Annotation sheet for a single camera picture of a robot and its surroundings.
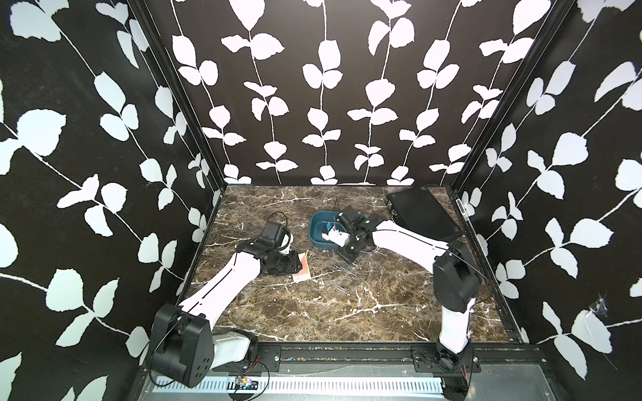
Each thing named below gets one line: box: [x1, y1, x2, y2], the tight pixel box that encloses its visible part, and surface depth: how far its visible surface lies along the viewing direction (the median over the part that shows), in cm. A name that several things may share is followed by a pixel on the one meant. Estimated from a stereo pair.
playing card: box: [291, 252, 312, 284], surface depth 92 cm
